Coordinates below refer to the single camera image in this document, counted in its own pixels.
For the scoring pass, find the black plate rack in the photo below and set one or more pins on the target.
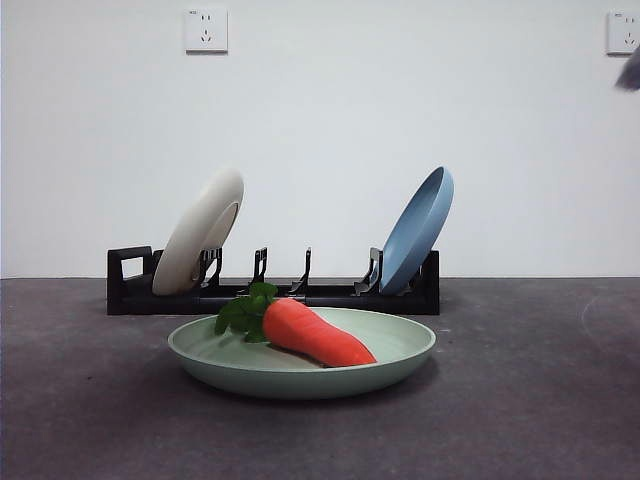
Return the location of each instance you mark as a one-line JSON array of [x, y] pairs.
[[130, 300]]

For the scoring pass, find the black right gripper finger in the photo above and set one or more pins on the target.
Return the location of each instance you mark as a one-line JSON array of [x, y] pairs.
[[631, 75]]

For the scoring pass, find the green plate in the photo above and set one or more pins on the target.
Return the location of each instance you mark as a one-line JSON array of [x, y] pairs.
[[300, 382]]

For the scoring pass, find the blue plate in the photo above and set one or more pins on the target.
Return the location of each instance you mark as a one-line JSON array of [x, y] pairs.
[[415, 235]]

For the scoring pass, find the white wall socket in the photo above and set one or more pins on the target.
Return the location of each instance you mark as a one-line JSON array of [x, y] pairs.
[[620, 34], [206, 30]]

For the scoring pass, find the orange carrot with green leaves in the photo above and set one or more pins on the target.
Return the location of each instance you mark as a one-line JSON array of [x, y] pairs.
[[310, 330]]

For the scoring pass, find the cream plate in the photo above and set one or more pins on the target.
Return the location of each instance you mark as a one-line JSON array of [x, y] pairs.
[[200, 230]]

